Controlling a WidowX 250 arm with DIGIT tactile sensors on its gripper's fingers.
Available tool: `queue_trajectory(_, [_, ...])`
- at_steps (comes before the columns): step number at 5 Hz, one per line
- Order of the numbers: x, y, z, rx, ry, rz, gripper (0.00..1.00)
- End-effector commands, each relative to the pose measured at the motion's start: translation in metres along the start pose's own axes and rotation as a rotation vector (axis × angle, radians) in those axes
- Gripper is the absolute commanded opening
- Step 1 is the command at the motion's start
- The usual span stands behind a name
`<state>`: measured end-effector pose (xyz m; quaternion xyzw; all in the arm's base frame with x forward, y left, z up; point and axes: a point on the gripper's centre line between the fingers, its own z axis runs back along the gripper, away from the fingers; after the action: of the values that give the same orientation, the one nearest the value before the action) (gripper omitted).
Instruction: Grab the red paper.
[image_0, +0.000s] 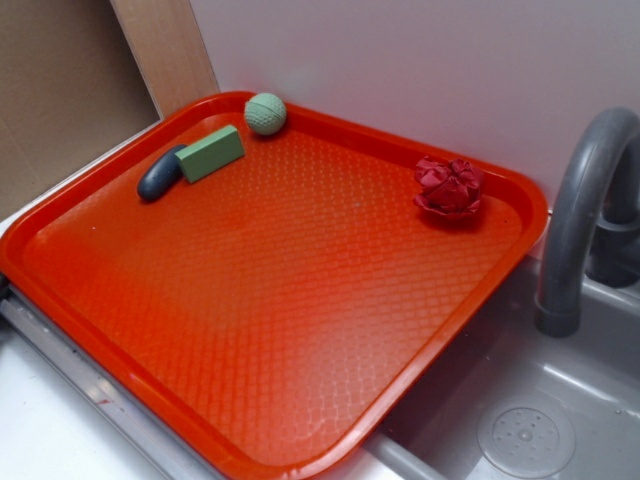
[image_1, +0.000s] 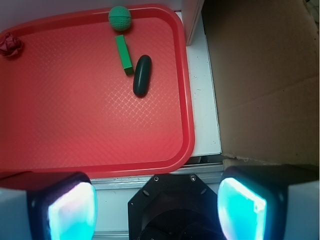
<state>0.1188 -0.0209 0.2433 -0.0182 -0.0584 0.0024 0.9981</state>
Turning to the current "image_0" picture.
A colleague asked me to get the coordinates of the grey plastic sink basin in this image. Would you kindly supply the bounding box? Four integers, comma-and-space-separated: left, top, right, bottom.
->
368, 258, 640, 480

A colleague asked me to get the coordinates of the brown cardboard panel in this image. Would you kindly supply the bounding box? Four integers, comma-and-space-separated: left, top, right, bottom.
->
1, 1, 158, 218

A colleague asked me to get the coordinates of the grey curved faucet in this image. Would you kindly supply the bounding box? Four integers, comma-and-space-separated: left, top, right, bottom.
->
535, 107, 639, 337

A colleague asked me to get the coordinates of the light wooden board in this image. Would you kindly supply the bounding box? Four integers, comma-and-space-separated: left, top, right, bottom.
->
111, 0, 219, 118

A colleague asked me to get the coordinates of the round sink drain cover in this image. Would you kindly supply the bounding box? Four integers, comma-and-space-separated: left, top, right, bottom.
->
477, 402, 576, 479

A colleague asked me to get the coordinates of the green dimpled ball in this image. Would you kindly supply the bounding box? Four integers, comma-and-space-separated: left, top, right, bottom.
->
244, 93, 287, 136

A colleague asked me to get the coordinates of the red paper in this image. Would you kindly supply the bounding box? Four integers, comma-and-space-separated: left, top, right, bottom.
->
413, 156, 484, 220

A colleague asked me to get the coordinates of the green rectangular block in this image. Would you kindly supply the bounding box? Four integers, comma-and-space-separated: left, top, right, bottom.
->
176, 125, 245, 183

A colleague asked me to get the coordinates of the dark grey oval pebble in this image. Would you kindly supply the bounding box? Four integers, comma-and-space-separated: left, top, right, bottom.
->
137, 144, 186, 202

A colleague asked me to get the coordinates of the orange plastic tray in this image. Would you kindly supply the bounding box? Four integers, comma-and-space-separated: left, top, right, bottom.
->
1, 92, 547, 479

